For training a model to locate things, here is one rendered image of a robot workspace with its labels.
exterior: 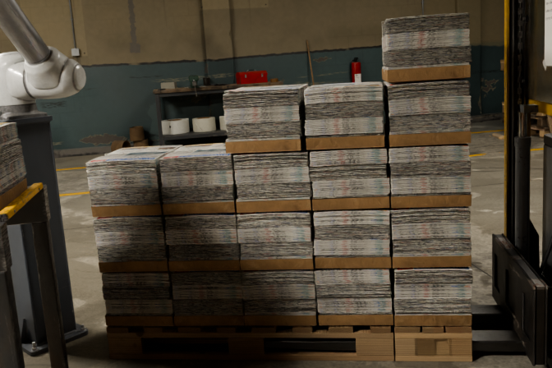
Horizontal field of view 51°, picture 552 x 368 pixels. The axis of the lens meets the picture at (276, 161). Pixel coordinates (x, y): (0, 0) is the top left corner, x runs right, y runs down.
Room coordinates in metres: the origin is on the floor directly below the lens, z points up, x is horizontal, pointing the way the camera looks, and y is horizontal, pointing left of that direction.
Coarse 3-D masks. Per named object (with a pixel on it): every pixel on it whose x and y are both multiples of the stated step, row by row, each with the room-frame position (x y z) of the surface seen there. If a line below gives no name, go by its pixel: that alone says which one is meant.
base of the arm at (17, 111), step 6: (0, 108) 2.42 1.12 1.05; (6, 108) 2.41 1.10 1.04; (12, 108) 2.41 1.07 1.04; (18, 108) 2.42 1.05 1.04; (24, 108) 2.43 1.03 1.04; (30, 108) 2.45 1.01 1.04; (36, 108) 2.50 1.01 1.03; (0, 114) 2.41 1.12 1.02; (6, 114) 2.40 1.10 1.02; (12, 114) 2.40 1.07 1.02; (18, 114) 2.41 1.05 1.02; (24, 114) 2.42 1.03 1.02; (30, 114) 2.44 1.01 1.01; (36, 114) 2.46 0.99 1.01; (42, 114) 2.47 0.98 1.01; (6, 120) 2.36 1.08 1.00
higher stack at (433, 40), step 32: (384, 32) 2.27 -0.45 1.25; (416, 32) 2.07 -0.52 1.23; (448, 32) 2.05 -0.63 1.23; (384, 64) 2.32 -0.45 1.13; (416, 64) 2.06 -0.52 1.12; (448, 64) 2.05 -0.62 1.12; (384, 96) 2.35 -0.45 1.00; (416, 96) 2.06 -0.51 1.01; (448, 96) 2.05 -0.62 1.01; (416, 128) 2.07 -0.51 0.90; (448, 128) 2.05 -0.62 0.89; (416, 160) 2.07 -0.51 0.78; (448, 160) 2.05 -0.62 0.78; (416, 192) 2.06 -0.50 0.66; (448, 192) 2.05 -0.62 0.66; (416, 224) 2.06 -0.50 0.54; (448, 224) 2.05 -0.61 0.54; (416, 288) 2.07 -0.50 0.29; (448, 288) 2.05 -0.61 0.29; (416, 352) 2.06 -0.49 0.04; (448, 352) 2.05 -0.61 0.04
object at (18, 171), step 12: (0, 132) 1.65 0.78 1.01; (12, 132) 1.76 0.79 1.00; (0, 144) 1.65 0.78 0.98; (12, 144) 1.73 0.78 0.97; (0, 156) 1.60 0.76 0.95; (12, 156) 1.72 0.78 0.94; (0, 168) 1.59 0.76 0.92; (12, 168) 1.70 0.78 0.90; (24, 168) 1.81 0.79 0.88; (0, 180) 1.57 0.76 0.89; (12, 180) 1.68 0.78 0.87; (0, 192) 1.58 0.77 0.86
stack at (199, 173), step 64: (128, 192) 2.22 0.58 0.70; (192, 192) 2.18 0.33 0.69; (256, 192) 2.15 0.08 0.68; (320, 192) 2.12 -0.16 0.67; (384, 192) 2.08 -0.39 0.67; (128, 256) 2.22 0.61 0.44; (192, 256) 2.19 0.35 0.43; (256, 256) 2.15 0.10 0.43; (320, 256) 2.12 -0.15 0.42; (384, 256) 2.08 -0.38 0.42
